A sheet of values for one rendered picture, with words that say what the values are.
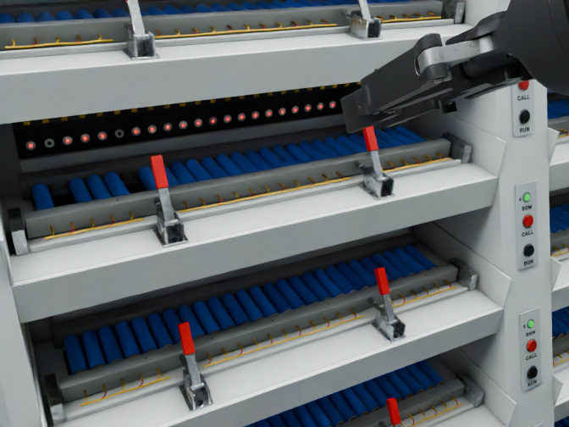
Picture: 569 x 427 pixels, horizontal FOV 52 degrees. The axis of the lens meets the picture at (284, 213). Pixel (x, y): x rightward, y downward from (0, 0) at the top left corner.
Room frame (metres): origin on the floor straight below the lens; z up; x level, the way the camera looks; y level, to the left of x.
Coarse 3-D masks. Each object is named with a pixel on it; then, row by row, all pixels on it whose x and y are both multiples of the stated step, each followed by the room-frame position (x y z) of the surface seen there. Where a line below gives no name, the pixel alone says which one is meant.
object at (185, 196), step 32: (320, 160) 0.74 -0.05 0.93; (352, 160) 0.75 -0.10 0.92; (384, 160) 0.77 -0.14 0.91; (416, 160) 0.79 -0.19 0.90; (192, 192) 0.66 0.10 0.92; (224, 192) 0.68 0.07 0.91; (256, 192) 0.69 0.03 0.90; (32, 224) 0.59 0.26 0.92; (64, 224) 0.60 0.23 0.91; (96, 224) 0.62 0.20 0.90
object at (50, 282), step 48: (144, 144) 0.74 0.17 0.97; (192, 144) 0.77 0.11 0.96; (480, 144) 0.79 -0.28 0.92; (288, 192) 0.71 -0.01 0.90; (336, 192) 0.71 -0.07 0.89; (432, 192) 0.72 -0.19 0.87; (480, 192) 0.76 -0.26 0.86; (0, 240) 0.50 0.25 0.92; (48, 240) 0.59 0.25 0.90; (96, 240) 0.59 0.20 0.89; (144, 240) 0.59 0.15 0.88; (192, 240) 0.60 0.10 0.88; (240, 240) 0.61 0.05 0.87; (288, 240) 0.64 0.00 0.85; (336, 240) 0.67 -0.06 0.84; (48, 288) 0.53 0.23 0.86; (96, 288) 0.55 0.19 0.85; (144, 288) 0.58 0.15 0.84
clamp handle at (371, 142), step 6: (372, 126) 0.72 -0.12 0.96; (366, 132) 0.71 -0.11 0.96; (372, 132) 0.72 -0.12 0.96; (366, 138) 0.72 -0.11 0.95; (372, 138) 0.71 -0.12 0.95; (366, 144) 0.72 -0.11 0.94; (372, 144) 0.71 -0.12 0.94; (372, 150) 0.71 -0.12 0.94; (372, 156) 0.71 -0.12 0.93; (372, 162) 0.71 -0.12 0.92; (378, 162) 0.71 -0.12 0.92; (378, 168) 0.71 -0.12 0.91; (378, 174) 0.71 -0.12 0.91
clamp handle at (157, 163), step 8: (152, 160) 0.61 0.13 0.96; (160, 160) 0.61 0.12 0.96; (152, 168) 0.61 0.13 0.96; (160, 168) 0.61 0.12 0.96; (160, 176) 0.60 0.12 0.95; (160, 184) 0.60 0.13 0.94; (160, 192) 0.60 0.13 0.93; (160, 200) 0.60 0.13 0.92; (168, 200) 0.60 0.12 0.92; (168, 208) 0.60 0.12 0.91; (168, 216) 0.59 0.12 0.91
